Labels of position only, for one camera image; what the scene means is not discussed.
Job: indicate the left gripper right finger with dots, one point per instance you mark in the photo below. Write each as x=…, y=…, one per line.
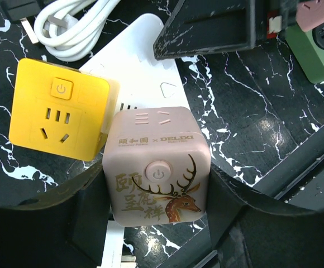
x=250, y=229

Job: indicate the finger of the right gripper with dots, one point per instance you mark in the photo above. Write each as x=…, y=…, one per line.
x=211, y=27
x=299, y=178

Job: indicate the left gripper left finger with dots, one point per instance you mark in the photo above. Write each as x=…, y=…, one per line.
x=63, y=227

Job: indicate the white triangular power strip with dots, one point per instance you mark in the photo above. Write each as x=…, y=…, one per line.
x=128, y=63

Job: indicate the beige cube socket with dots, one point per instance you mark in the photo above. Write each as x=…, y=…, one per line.
x=156, y=163

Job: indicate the pink cube socket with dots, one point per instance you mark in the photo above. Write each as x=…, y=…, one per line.
x=310, y=14

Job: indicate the yellow cube socket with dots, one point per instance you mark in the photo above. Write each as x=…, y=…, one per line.
x=61, y=110

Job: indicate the green power strip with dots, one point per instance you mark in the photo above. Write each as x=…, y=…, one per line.
x=308, y=48

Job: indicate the red cube socket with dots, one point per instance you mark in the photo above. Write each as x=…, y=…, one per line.
x=273, y=24

